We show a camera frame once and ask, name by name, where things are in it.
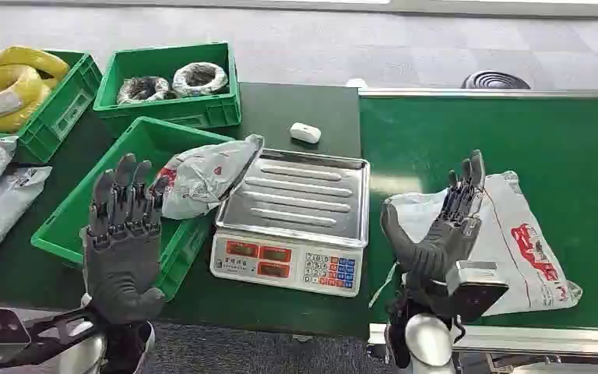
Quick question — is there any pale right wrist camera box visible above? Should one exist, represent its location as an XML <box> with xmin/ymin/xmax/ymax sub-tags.
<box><xmin>445</xmin><ymin>259</ymin><xmax>509</xmax><ymax>323</ymax></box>

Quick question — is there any green crate with wire coils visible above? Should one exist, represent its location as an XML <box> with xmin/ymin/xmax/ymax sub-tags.
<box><xmin>93</xmin><ymin>42</ymin><xmax>242</xmax><ymax>136</ymax></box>

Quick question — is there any black ribbed round object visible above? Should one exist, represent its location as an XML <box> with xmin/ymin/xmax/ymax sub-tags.
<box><xmin>461</xmin><ymin>70</ymin><xmax>532</xmax><ymax>90</ymax></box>

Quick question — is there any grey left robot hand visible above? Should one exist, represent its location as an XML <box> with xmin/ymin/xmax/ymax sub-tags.
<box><xmin>79</xmin><ymin>153</ymin><xmax>171</xmax><ymax>325</ymax></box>

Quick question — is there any white shoe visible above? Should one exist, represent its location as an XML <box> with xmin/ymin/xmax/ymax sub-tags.
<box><xmin>123</xmin><ymin>320</ymin><xmax>157</xmax><ymax>374</ymax></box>

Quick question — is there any green conveyor belt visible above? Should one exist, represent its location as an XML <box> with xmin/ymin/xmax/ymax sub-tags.
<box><xmin>357</xmin><ymin>87</ymin><xmax>598</xmax><ymax>357</ymax></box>

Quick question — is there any empty green plastic crate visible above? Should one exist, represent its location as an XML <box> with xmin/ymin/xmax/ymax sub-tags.
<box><xmin>30</xmin><ymin>116</ymin><xmax>236</xmax><ymax>302</ymax></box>

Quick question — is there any dark wrapped wire coil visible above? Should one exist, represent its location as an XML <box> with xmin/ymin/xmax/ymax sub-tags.
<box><xmin>117</xmin><ymin>76</ymin><xmax>172</xmax><ymax>106</ymax></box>

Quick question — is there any yellow cable coil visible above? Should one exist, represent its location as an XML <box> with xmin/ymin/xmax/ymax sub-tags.
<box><xmin>0</xmin><ymin>45</ymin><xmax>71</xmax><ymax>89</ymax></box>
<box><xmin>0</xmin><ymin>64</ymin><xmax>51</xmax><ymax>134</ymax></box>

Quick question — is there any white wrapped wire coil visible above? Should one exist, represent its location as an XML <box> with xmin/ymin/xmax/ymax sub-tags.
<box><xmin>171</xmin><ymin>62</ymin><xmax>230</xmax><ymax>98</ymax></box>

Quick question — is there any small white device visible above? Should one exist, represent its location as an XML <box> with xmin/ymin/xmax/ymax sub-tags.
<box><xmin>289</xmin><ymin>122</ymin><xmax>322</xmax><ymax>145</ymax></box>

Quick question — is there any grey parcel bag red print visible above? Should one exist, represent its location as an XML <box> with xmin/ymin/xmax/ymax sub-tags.
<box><xmin>150</xmin><ymin>134</ymin><xmax>266</xmax><ymax>221</ymax></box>

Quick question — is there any green crate with yellow coils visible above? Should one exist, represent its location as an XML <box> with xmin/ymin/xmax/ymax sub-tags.
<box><xmin>0</xmin><ymin>49</ymin><xmax>103</xmax><ymax>165</ymax></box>

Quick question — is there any large grey parcel bag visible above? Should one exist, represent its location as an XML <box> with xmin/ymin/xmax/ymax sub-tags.
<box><xmin>368</xmin><ymin>171</ymin><xmax>584</xmax><ymax>317</ymax></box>

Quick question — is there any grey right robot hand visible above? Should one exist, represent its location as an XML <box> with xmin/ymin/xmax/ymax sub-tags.
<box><xmin>379</xmin><ymin>150</ymin><xmax>487</xmax><ymax>290</ymax></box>

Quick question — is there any white electronic weighing scale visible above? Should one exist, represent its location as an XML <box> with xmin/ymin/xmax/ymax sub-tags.
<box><xmin>209</xmin><ymin>148</ymin><xmax>371</xmax><ymax>298</ymax></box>

